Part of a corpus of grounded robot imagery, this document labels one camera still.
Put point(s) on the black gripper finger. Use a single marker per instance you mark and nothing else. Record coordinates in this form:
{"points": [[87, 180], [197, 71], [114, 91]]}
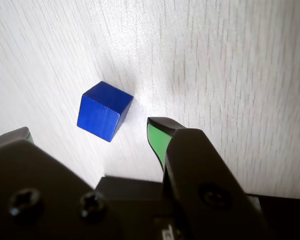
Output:
{"points": [[40, 195], [202, 175]]}

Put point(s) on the blue wooden cube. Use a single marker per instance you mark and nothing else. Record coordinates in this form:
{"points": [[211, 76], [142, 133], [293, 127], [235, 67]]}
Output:
{"points": [[102, 112]]}

